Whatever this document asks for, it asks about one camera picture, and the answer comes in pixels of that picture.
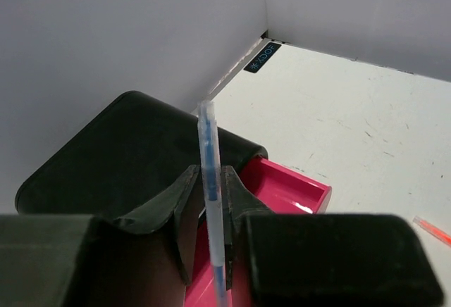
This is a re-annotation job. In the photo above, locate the blue clear pen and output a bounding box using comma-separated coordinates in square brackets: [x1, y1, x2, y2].
[197, 101, 228, 306]

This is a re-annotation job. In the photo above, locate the black drawer cabinet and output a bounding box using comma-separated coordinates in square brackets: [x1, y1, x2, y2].
[14, 90, 269, 216]

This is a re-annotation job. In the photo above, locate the pink drawer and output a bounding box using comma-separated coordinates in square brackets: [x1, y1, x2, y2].
[184, 158, 332, 306]

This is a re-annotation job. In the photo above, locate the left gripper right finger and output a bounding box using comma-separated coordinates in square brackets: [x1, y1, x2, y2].
[221, 165, 271, 290]

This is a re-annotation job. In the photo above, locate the right logo sticker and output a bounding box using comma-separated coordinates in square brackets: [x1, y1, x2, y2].
[244, 42, 282, 73]

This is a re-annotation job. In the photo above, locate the orange pen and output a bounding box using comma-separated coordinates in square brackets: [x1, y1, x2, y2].
[413, 216, 451, 246]

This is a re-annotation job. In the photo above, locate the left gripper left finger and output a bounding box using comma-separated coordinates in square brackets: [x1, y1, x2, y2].
[116, 165, 199, 284]

